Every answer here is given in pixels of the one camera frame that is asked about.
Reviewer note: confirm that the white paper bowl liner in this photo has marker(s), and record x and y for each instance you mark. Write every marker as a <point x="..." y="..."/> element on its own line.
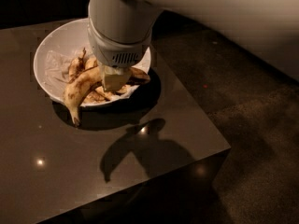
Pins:
<point x="56" y="78"/>

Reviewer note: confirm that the white round bowl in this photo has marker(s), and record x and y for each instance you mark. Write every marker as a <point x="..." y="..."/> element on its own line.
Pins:
<point x="69" y="40"/>

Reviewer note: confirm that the spotted banana right middle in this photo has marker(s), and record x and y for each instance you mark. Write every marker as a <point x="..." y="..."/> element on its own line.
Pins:
<point x="123" y="89"/>

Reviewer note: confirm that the spotted banana lower middle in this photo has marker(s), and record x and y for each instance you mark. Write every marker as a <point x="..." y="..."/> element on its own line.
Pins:
<point x="106" y="94"/>

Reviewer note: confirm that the long banana with blue sticker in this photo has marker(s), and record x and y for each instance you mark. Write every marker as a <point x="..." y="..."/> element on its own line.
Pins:
<point x="78" y="88"/>

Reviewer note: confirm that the upright banana at back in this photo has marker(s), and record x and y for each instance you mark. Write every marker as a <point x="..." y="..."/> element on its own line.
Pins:
<point x="76" y="66"/>

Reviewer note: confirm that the spotted banana left bottom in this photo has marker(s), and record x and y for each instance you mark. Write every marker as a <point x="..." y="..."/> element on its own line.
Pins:
<point x="94" y="98"/>

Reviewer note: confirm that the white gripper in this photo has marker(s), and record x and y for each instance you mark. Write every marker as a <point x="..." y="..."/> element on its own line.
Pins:
<point x="117" y="51"/>

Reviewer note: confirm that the small banana behind centre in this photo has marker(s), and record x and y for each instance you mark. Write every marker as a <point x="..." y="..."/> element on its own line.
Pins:
<point x="90" y="63"/>

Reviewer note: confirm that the spotted banana right upper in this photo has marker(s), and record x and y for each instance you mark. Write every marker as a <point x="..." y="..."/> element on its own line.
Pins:
<point x="138" y="77"/>

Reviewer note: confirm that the spotted banana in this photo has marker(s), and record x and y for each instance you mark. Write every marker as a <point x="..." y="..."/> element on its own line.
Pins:
<point x="138" y="77"/>
<point x="94" y="98"/>
<point x="106" y="94"/>
<point x="123" y="89"/>

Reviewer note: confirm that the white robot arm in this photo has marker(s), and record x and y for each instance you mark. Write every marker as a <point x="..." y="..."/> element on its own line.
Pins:
<point x="120" y="31"/>

